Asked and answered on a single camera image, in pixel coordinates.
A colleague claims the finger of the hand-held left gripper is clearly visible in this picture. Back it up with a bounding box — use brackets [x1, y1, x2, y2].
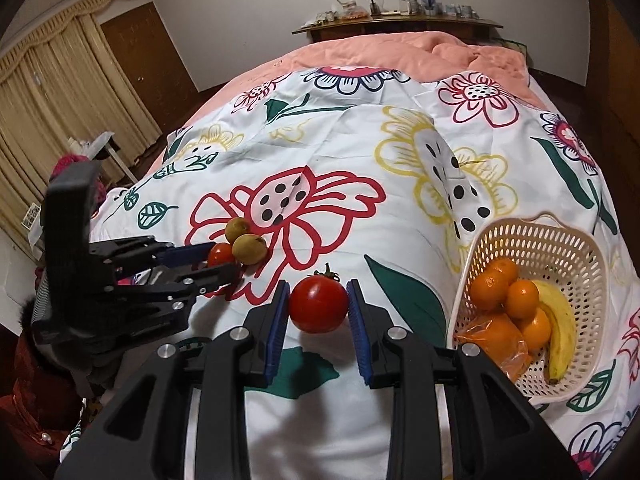
[89, 236, 217, 274]
[116, 261, 244, 311]

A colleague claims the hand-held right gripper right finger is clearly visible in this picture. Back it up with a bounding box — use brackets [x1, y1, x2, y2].
[346, 279, 583, 480]

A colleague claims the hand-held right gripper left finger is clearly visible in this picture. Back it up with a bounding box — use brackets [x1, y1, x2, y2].
[54, 280, 292, 480]

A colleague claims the small red tomato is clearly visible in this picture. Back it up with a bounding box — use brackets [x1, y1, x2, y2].
[206, 242, 236, 268]

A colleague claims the large red tomato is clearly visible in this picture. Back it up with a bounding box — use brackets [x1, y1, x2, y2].
[289, 262, 350, 335]

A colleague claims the orange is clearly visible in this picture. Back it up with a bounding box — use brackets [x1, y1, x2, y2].
[517, 307, 553, 352]
[469, 270, 508, 312]
[504, 279, 541, 321]
[487, 257, 520, 283]

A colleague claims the cream plastic basket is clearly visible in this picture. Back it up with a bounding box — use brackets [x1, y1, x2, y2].
[446, 214, 610, 407]

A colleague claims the brown kiwi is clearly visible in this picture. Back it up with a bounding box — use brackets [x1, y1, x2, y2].
[232, 234, 268, 265]
[224, 217, 251, 244]

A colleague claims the small printed paper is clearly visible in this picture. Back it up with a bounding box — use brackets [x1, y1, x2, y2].
[20, 202, 43, 233]

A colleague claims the red knit hat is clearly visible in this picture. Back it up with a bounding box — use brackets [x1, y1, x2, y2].
[50, 152, 108, 206]

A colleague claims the orange fruit in plastic bag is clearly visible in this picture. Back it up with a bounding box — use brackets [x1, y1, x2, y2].
[456, 312, 533, 381]

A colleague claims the white side table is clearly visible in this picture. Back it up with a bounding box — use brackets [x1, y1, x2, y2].
[70, 132, 138, 183]

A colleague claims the white floral blanket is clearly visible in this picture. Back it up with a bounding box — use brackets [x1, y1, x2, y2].
[60, 65, 640, 480]

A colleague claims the beige curtain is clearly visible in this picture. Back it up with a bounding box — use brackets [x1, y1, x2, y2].
[0, 0, 163, 261]

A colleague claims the yellow banana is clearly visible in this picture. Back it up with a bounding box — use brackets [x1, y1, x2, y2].
[530, 280, 577, 385]

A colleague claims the brown wooden door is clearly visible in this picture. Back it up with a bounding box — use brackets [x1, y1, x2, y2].
[100, 1, 199, 111]

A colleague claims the pile of small shelf items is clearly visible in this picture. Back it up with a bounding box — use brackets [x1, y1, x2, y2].
[305, 0, 368, 23]

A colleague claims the pink quilt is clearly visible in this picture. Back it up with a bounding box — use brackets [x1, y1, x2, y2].
[150, 30, 548, 171]

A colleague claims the wooden headboard shelf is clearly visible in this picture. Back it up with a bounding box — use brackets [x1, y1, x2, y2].
[292, 12, 503, 43]

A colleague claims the row of small bottles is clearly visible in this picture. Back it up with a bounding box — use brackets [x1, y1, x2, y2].
[435, 2, 476, 18]

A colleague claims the brown wooden wardrobe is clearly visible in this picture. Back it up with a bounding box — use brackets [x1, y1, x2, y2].
[585, 0, 640, 126]

